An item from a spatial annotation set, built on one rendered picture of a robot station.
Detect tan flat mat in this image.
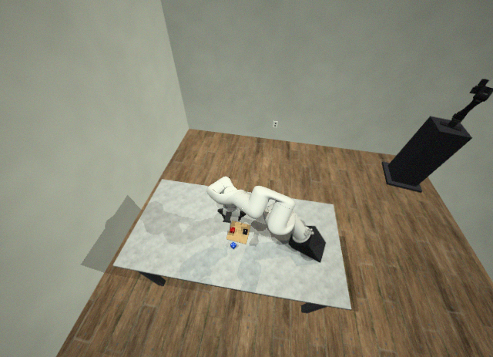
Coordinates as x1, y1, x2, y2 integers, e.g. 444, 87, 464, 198
226, 221, 251, 244

